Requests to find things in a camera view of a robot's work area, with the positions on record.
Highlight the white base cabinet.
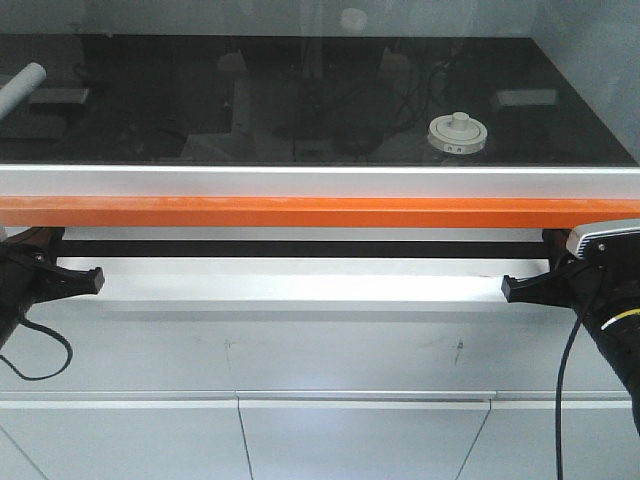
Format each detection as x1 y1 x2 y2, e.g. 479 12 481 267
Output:
0 256 640 480

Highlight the glass jar with white lid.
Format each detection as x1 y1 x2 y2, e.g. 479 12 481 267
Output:
427 112 488 155

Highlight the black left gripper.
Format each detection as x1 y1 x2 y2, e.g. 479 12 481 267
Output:
1 227 104 311

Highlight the white rolled paper tube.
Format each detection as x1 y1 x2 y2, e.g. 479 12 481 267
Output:
0 62 47 119

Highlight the fume hood sash orange handle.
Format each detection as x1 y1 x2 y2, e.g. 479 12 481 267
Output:
1 164 639 239

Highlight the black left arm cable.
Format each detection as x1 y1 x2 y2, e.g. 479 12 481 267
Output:
0 314 74 380

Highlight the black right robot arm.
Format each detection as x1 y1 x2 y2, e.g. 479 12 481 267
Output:
501 218 639 434

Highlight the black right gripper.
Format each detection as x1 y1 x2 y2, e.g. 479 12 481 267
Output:
501 229 600 314

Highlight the black right camera cable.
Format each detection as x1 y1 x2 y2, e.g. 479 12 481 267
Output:
555 279 601 480

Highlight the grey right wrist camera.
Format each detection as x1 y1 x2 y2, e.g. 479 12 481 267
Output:
566 218 639 265

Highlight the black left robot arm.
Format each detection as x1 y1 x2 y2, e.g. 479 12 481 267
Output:
1 227 104 343

